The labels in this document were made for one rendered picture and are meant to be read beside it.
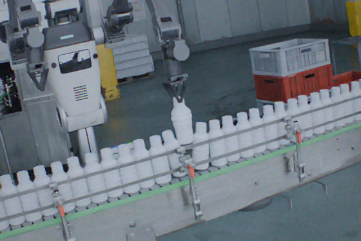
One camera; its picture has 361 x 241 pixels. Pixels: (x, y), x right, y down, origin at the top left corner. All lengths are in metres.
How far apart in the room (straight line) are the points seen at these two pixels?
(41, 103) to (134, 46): 6.21
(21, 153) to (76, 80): 3.37
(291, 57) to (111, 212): 2.75
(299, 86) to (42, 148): 2.78
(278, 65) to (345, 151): 2.04
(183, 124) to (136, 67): 9.63
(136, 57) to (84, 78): 9.14
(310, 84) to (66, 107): 2.57
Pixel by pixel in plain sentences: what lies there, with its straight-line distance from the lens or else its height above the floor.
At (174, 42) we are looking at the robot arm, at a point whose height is 1.47.
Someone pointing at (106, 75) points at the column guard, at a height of 0.46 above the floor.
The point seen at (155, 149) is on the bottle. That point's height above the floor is 1.13.
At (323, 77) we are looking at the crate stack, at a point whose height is 0.78.
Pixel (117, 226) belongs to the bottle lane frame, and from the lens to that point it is 1.72.
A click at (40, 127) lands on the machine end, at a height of 0.56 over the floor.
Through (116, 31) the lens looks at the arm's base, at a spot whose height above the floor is 1.51.
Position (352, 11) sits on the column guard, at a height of 0.87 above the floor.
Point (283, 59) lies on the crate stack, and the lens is 4.08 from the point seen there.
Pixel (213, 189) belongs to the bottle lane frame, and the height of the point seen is 0.93.
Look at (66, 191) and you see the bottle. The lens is 1.66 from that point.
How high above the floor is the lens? 1.61
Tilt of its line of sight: 14 degrees down
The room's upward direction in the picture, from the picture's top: 9 degrees counter-clockwise
